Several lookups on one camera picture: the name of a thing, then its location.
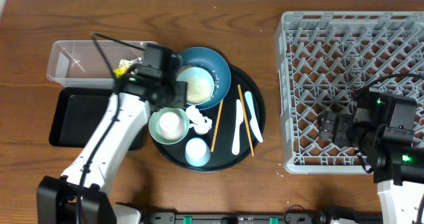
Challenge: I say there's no round black serving tray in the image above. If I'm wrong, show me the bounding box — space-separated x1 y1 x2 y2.
153 65 266 172

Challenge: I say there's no left wooden chopstick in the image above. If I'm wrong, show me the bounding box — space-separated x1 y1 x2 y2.
211 100 223 152

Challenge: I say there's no black rectangular tray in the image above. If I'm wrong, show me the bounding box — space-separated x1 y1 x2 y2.
48 87 145 151

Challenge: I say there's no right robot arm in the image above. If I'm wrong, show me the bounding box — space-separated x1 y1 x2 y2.
317 87 423 223

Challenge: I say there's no light blue bowl with rice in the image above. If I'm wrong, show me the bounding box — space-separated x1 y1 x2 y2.
177 66 215 105

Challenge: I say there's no dark blue plate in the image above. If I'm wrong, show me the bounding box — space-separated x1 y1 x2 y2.
177 47 231 110

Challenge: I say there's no wooden chopstick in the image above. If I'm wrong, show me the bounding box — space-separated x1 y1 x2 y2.
237 84 254 157
211 100 223 152

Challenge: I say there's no light blue plastic knife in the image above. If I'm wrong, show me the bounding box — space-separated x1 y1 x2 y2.
244 91 263 142

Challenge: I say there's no white tissue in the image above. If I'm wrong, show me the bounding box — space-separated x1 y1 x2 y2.
185 105 212 135

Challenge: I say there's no light blue cup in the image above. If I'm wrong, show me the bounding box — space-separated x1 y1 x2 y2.
185 138 211 167

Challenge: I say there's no clear plastic waste bin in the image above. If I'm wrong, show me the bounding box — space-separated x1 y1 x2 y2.
46 40 143 89

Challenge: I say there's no right wooden chopstick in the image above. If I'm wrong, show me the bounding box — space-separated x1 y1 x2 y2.
237 84 254 157

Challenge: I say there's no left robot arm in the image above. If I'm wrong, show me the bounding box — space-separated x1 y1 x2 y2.
36 44 187 223

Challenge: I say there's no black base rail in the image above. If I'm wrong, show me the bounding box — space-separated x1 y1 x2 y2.
144 212 383 224

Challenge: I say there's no grey dishwasher rack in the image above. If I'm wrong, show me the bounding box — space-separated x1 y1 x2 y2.
275 11 423 174

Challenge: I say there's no yellow foil snack wrapper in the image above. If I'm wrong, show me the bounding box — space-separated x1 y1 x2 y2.
113 57 143 78

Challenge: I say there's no white paper cup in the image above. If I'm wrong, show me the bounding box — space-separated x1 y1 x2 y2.
159 111 185 140

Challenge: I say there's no mint green bowl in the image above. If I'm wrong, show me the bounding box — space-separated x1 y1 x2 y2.
148 107 189 145

